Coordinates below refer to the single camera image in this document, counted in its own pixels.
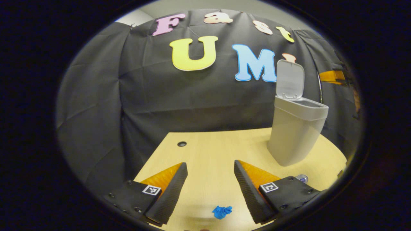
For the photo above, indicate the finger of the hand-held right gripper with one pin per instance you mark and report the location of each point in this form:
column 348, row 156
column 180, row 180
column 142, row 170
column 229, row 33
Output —
column 332, row 76

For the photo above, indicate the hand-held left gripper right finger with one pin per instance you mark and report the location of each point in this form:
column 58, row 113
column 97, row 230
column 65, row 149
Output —
column 252, row 197

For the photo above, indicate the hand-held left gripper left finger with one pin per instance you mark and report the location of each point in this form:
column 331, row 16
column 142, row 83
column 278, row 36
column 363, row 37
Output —
column 170, row 197

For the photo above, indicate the blue paper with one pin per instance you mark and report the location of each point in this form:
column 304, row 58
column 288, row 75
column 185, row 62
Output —
column 221, row 211

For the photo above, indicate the blue and silver pop can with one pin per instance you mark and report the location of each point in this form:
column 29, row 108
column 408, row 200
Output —
column 302, row 178

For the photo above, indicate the grey desktop garbage bin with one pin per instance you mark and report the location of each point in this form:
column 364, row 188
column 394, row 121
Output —
column 292, row 134

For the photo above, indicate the wooden desktop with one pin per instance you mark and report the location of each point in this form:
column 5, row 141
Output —
column 212, row 160

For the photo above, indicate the round black desk hole cap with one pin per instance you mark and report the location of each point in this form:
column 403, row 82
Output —
column 181, row 143

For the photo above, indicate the black backdrop cloth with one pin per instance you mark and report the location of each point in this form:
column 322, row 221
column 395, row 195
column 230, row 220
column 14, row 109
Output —
column 192, row 96

